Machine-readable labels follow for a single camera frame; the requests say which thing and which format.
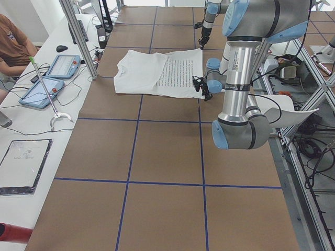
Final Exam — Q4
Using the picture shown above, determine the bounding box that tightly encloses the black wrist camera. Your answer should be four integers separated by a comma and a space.
192, 76, 204, 92
194, 22, 203, 29

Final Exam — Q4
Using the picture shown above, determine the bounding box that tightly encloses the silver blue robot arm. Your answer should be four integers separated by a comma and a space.
197, 1, 231, 49
212, 1, 312, 149

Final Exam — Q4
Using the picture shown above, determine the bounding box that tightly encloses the white long-sleeve printed shirt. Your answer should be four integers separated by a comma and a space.
114, 49, 203, 98

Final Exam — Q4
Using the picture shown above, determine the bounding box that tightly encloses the red cylinder object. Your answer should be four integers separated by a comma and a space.
1, 223, 33, 244

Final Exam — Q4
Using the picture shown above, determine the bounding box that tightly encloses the black computer mouse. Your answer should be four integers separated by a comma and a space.
56, 45, 68, 52

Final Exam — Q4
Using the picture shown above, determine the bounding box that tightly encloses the blue teach pendant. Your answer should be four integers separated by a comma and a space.
19, 76, 64, 109
46, 55, 81, 79

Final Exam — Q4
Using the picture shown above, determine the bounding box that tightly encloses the blue teach pendant far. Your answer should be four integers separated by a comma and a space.
46, 55, 81, 79

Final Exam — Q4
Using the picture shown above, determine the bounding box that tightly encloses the reacher grabber stick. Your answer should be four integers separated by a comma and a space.
29, 56, 73, 131

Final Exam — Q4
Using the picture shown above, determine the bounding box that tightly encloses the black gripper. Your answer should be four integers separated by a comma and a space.
198, 27, 211, 50
202, 84, 213, 101

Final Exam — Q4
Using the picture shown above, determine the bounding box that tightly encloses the aluminium frame post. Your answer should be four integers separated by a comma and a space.
59, 0, 97, 80

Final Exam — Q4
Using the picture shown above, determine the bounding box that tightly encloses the clear plastic bag black edge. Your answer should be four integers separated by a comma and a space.
1, 139, 52, 196

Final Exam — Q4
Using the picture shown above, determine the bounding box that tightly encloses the blue teach pendant near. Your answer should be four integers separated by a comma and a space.
19, 76, 64, 109

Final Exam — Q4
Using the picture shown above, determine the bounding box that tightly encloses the person in brown shirt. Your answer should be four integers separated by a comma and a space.
0, 13, 40, 100

